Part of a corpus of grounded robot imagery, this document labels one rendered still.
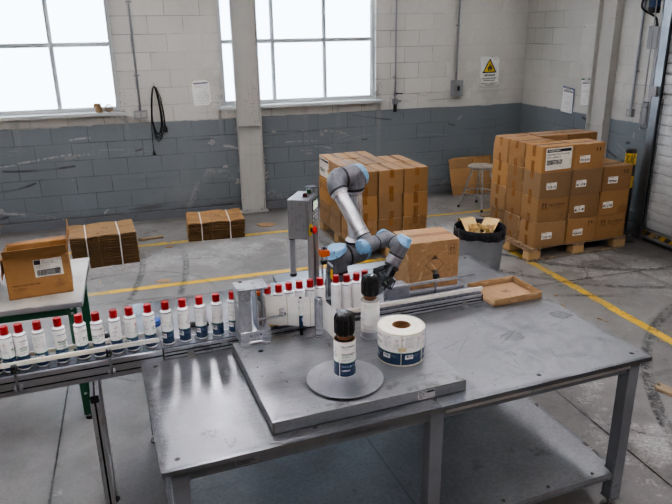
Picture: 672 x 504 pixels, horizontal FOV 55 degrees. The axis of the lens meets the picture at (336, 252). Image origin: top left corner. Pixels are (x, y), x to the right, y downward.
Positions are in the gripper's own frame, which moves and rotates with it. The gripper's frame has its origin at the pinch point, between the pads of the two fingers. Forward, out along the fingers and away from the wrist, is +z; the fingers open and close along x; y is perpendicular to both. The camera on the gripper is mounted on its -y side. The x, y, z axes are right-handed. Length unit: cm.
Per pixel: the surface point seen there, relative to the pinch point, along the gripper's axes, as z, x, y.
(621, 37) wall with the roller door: -321, 327, -316
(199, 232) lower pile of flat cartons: 82, 22, -423
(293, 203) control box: -26, -59, -2
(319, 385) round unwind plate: 29, -41, 62
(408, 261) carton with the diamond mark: -22.5, 22.0, -19.5
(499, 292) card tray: -30, 72, -1
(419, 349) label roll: 2, -4, 59
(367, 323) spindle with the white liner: 5.7, -15.3, 31.6
